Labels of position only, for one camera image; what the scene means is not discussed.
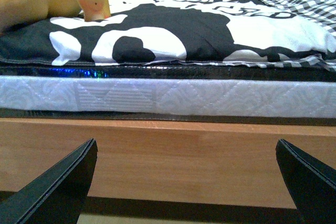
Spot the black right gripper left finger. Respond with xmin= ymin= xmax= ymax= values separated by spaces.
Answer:
xmin=1 ymin=139 xmax=98 ymax=223

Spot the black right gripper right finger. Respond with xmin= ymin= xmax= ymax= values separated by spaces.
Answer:
xmin=276 ymin=139 xmax=335 ymax=223

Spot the white quilted mattress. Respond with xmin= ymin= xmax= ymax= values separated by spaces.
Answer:
xmin=1 ymin=65 xmax=335 ymax=126

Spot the black and white patterned duvet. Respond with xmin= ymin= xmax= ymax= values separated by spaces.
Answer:
xmin=1 ymin=0 xmax=335 ymax=66

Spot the wooden bed frame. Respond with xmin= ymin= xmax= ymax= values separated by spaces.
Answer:
xmin=1 ymin=118 xmax=335 ymax=208

